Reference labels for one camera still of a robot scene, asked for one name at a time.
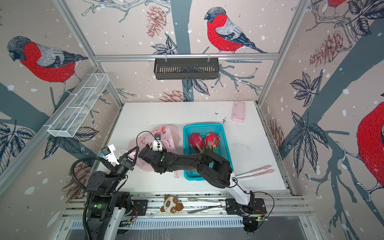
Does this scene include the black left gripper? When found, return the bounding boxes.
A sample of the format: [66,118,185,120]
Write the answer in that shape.
[106,146,139,195]

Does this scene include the pink plastic bag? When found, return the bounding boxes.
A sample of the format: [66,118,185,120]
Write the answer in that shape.
[119,125,181,179]

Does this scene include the teal plastic basket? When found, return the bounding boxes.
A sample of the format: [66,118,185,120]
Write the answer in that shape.
[183,123,234,169]

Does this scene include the red dragon fruit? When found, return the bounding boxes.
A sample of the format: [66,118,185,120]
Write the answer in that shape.
[189,133,204,154]

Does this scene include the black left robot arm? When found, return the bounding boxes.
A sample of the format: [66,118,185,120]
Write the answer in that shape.
[70,146,139,240]

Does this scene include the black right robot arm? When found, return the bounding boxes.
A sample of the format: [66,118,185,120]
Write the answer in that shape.
[139,145,255,214]

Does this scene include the brown white plush toy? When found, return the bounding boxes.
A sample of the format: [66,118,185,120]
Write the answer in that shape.
[160,195,184,214]

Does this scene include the metal tongs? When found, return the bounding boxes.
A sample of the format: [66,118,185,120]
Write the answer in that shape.
[188,198,222,215]

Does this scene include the pink white tweezers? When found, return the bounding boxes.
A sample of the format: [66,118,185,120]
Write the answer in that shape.
[236,165,275,180]

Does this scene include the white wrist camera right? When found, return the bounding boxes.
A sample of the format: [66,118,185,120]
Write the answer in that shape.
[152,134,164,152]

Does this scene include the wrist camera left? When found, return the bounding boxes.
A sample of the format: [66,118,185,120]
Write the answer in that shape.
[99,144,120,165]

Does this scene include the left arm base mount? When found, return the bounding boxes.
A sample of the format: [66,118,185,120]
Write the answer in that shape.
[125,200,148,218]

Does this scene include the white wire mesh shelf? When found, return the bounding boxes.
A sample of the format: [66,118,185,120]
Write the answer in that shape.
[48,73,110,138]

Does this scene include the black hanging wire basket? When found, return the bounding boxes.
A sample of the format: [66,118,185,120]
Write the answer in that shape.
[154,58,220,80]

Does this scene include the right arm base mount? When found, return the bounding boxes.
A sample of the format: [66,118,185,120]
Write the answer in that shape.
[225,198,267,217]

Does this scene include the horizontal aluminium frame bar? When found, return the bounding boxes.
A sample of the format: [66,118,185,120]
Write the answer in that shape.
[94,53,280,63]

